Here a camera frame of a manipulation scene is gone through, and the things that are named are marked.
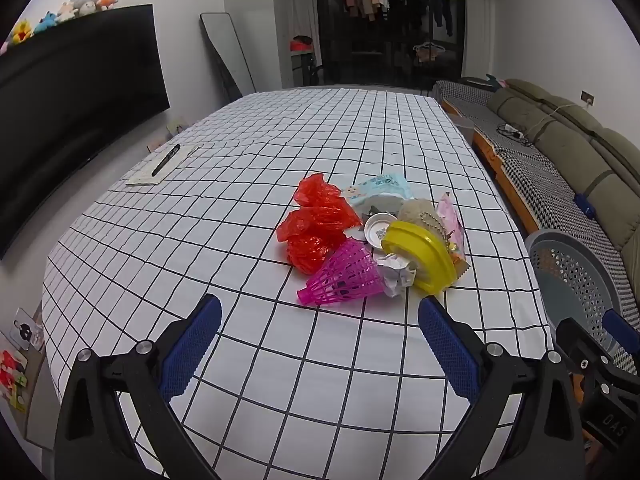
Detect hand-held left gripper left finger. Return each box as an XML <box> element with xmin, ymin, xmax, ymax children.
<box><xmin>54</xmin><ymin>294</ymin><xmax>223</xmax><ymax>480</ymax></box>

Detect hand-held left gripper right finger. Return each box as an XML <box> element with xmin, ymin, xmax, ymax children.
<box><xmin>417</xmin><ymin>296</ymin><xmax>586</xmax><ymax>480</ymax></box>

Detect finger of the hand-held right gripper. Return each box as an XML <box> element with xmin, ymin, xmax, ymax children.
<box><xmin>555</xmin><ymin>316</ymin><xmax>618</xmax><ymax>396</ymax></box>
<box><xmin>601</xmin><ymin>309</ymin><xmax>640</xmax><ymax>361</ymax></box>

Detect grey perforated plastic basket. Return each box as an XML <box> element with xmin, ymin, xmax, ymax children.
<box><xmin>530</xmin><ymin>229</ymin><xmax>637</xmax><ymax>358</ymax></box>

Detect white paper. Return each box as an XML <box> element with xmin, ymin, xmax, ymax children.
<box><xmin>375</xmin><ymin>252</ymin><xmax>419</xmax><ymax>299</ymax></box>

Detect yellow plastic lid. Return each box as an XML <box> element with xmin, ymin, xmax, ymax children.
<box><xmin>381</xmin><ymin>220</ymin><xmax>459</xmax><ymax>296</ymax></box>

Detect pink plastic mesh cone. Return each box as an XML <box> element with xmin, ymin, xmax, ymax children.
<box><xmin>298</xmin><ymin>237</ymin><xmax>382</xmax><ymax>307</ymax></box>

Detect pink snack wrapper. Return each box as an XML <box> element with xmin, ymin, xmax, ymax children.
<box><xmin>436</xmin><ymin>192</ymin><xmax>471</xmax><ymax>277</ymax></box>

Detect white jar cap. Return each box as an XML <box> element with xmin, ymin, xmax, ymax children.
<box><xmin>363</xmin><ymin>212</ymin><xmax>399</xmax><ymax>249</ymax></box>

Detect beige plush ball keychain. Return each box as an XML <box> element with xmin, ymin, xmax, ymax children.
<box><xmin>397</xmin><ymin>198</ymin><xmax>453</xmax><ymax>242</ymax></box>

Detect red plastic bag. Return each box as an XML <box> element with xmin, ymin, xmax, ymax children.
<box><xmin>276</xmin><ymin>173</ymin><xmax>362</xmax><ymax>276</ymax></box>

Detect light blue wipes packet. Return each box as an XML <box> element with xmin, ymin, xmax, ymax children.
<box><xmin>341</xmin><ymin>173</ymin><xmax>413</xmax><ymax>217</ymax></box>

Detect white black-grid tablecloth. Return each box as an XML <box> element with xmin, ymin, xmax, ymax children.
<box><xmin>41</xmin><ymin>87</ymin><xmax>556</xmax><ymax>480</ymax></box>

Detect white notebook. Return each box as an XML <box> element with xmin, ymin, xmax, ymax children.
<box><xmin>125</xmin><ymin>143</ymin><xmax>201</xmax><ymax>187</ymax></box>

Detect black pen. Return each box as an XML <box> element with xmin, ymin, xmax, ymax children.
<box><xmin>151</xmin><ymin>144</ymin><xmax>182</xmax><ymax>177</ymax></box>

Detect colourful picture card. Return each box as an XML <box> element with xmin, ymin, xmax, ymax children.
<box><xmin>0</xmin><ymin>347</ymin><xmax>29</xmax><ymax>414</ymax></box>

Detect olive green sofa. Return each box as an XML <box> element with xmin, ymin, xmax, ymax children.
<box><xmin>487</xmin><ymin>77</ymin><xmax>640</xmax><ymax>257</ymax></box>

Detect power strip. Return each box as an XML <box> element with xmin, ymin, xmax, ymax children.
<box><xmin>496</xmin><ymin>122</ymin><xmax>534</xmax><ymax>147</ymax></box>

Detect black television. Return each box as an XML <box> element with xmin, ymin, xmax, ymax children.
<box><xmin>0</xmin><ymin>4</ymin><xmax>171</xmax><ymax>261</ymax></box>

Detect dark blue cushion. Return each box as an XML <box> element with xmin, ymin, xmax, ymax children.
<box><xmin>459</xmin><ymin>74</ymin><xmax>509</xmax><ymax>92</ymax></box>

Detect white side table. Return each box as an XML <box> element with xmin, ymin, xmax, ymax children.
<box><xmin>289</xmin><ymin>51</ymin><xmax>321</xmax><ymax>88</ymax></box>

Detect clothes hanger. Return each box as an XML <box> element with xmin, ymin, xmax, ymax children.
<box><xmin>412</xmin><ymin>41</ymin><xmax>447</xmax><ymax>64</ymax></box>

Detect row of plush toys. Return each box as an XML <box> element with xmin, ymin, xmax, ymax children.
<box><xmin>0</xmin><ymin>0</ymin><xmax>121</xmax><ymax>56</ymax></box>

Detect white cable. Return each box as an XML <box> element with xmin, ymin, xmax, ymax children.
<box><xmin>525</xmin><ymin>104</ymin><xmax>587</xmax><ymax>137</ymax></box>

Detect leaning wall mirror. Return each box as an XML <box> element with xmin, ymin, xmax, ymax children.
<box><xmin>200</xmin><ymin>11</ymin><xmax>257</xmax><ymax>102</ymax></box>

